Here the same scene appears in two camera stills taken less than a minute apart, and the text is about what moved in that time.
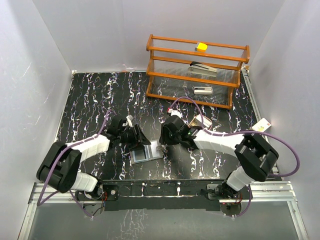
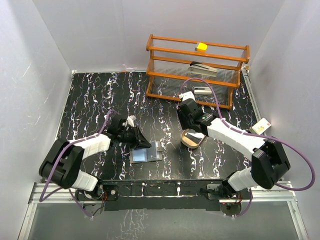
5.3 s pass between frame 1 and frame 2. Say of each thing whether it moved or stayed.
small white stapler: stayed
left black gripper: stayed
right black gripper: moved
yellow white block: stayed
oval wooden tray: moved
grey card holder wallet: stayed
